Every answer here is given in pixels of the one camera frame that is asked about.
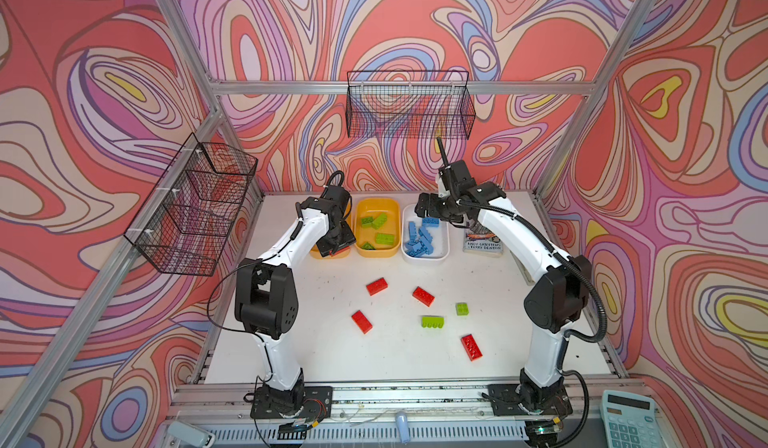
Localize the white plastic bin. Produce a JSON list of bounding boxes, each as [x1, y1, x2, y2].
[[400, 203, 450, 264]]

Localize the white device bottom left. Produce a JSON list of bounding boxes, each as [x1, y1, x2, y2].
[[167, 421, 216, 448]]

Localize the right yellow plastic bin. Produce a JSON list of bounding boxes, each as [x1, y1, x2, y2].
[[352, 196, 402, 258]]

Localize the left yellow plastic bin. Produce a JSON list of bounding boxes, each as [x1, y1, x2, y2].
[[309, 198, 356, 257]]

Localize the white desk calculator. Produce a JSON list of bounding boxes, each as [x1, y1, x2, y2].
[[600, 390, 664, 448]]

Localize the black wire basket left wall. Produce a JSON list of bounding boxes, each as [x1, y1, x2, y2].
[[124, 134, 258, 276]]

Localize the Andy Griffiths paperback book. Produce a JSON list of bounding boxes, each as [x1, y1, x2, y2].
[[462, 231, 504, 257]]

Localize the black wire basket back wall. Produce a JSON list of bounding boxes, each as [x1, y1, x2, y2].
[[345, 68, 476, 140]]

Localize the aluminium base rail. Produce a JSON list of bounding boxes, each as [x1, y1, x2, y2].
[[151, 377, 629, 447]]

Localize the red lego brick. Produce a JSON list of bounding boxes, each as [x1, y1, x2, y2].
[[351, 310, 373, 334], [366, 277, 389, 296], [412, 287, 435, 307], [461, 334, 483, 362]]

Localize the yellow plastic bin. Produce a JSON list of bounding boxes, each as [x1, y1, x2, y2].
[[352, 196, 402, 258], [309, 198, 356, 257]]

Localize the black wire basket wall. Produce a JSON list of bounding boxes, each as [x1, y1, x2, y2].
[[124, 134, 258, 276], [345, 68, 476, 140]]

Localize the blue lego brick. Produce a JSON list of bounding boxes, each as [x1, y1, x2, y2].
[[408, 221, 419, 242], [419, 226, 432, 244], [422, 217, 440, 227], [405, 243, 427, 258], [419, 237, 434, 254]]

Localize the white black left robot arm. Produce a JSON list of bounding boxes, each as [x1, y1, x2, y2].
[[233, 182, 356, 397]]

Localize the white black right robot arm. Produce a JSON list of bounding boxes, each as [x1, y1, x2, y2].
[[414, 160, 607, 413]]

